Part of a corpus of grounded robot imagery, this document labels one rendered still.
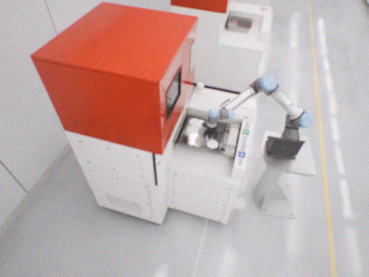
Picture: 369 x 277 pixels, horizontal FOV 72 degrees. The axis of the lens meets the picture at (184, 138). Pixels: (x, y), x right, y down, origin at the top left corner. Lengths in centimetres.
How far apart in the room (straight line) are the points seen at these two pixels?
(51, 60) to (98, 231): 183
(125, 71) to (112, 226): 186
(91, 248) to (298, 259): 201
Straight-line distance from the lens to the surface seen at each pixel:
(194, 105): 246
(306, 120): 217
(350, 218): 339
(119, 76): 138
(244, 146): 218
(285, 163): 237
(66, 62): 154
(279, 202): 311
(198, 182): 220
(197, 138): 225
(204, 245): 273
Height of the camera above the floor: 257
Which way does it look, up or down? 48 degrees down
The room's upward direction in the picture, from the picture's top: 3 degrees clockwise
